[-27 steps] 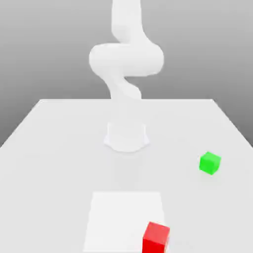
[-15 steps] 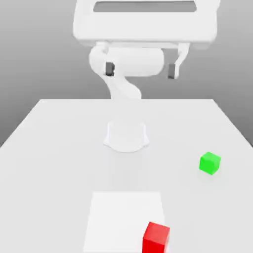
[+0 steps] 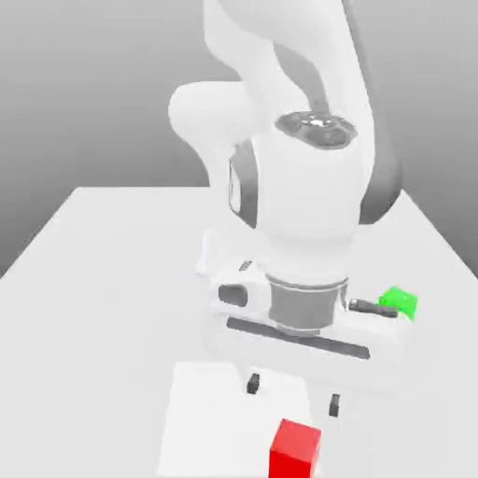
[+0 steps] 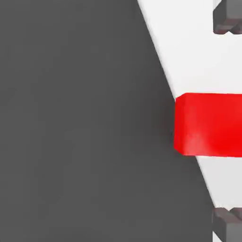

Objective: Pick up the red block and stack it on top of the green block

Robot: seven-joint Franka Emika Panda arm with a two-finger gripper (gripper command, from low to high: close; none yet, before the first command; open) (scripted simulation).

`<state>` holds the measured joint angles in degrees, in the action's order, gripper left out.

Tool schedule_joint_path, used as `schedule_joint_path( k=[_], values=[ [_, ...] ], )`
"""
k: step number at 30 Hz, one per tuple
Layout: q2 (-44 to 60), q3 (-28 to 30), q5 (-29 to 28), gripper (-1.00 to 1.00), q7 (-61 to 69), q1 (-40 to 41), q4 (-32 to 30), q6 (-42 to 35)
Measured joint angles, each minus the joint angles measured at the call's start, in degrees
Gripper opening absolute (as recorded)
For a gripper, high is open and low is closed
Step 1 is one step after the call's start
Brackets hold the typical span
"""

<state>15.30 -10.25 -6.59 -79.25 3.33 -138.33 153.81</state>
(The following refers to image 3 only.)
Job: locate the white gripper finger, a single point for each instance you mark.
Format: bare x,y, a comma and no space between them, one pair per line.
334,405
253,384

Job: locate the small red cube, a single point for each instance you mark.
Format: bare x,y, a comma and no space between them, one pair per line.
295,452

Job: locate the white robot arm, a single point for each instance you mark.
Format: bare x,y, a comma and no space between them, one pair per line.
310,194

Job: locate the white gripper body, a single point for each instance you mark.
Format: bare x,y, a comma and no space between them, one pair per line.
261,345

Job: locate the small green cube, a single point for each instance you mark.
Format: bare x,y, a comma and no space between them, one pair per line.
399,298

